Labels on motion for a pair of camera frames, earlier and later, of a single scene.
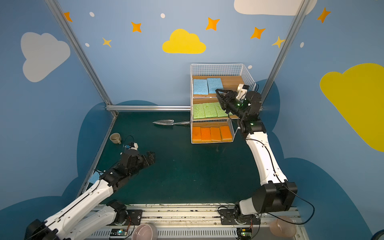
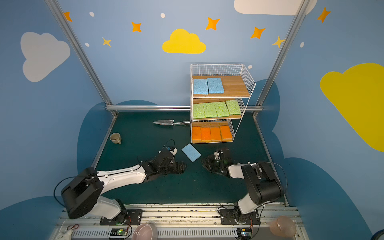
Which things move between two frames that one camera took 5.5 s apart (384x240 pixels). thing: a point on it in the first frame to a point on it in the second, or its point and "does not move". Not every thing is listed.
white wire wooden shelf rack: x=209 y=122 does not move
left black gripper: x=144 y=159 to x=173 y=163
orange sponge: x=196 y=133 does not move
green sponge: x=220 y=111 does not move
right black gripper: x=227 y=99 to x=215 y=163
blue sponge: x=200 y=86 does not move
